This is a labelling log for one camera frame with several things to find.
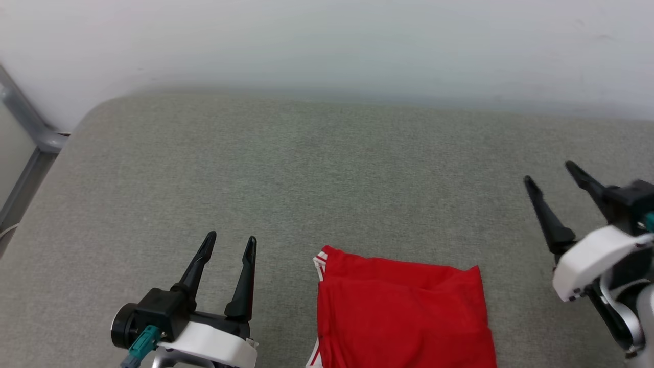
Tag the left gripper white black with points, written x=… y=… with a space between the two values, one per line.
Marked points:
x=214 y=342

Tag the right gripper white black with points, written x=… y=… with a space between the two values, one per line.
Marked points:
x=587 y=260

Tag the red and white garment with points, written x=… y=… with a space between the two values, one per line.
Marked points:
x=403 y=317

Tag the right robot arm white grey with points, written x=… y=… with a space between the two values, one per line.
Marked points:
x=646 y=322

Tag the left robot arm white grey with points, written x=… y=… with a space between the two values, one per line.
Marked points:
x=173 y=360

